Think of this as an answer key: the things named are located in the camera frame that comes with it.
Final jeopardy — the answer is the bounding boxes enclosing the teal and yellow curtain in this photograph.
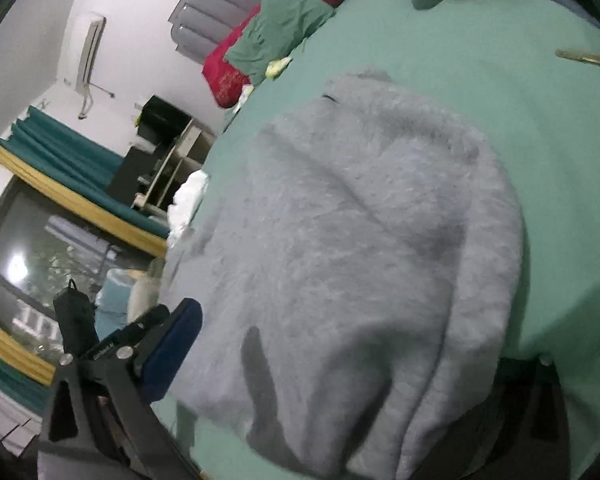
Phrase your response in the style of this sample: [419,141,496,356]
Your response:
[0,106,171,258]
[0,310,56,413]

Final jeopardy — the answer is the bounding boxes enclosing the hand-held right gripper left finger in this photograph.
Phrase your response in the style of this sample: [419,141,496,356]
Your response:
[37,297,206,480]

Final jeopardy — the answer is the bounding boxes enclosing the large red pillow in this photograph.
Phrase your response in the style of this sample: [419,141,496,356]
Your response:
[201,0,351,109]

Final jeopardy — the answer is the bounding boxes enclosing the grey padded headboard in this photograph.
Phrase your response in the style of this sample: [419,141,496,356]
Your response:
[168,0,321,66]

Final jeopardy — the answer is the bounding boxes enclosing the white air conditioner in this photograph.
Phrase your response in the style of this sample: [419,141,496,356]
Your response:
[75,12,107,96]

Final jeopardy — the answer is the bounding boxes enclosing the yellow green small cloth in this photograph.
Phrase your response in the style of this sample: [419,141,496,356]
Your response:
[265,56,293,80]

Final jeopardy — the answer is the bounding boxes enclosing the white crumpled cloth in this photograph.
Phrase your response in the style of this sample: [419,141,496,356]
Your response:
[167,170,210,248]

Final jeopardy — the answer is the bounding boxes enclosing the beige wooden desk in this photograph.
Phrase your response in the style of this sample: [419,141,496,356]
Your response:
[132,117,216,218]

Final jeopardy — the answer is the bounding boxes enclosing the light blue printed fabric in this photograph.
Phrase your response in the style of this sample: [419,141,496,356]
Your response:
[96,267,136,321]

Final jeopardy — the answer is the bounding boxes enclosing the window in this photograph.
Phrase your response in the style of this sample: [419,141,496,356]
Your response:
[0,175,166,361]

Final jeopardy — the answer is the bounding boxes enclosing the grey printed hoodie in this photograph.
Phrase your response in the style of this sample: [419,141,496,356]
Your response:
[157,71,526,480]

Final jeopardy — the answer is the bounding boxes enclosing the green pillow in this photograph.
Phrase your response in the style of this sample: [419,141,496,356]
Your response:
[225,0,337,86]

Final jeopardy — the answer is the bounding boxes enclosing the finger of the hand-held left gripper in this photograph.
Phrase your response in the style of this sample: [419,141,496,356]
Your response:
[82,304,172,360]

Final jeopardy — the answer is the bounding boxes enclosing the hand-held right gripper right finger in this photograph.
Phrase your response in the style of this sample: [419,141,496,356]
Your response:
[410,357,573,480]

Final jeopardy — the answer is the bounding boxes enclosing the air conditioner pipe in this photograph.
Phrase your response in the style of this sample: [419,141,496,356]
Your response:
[65,80,116,121]

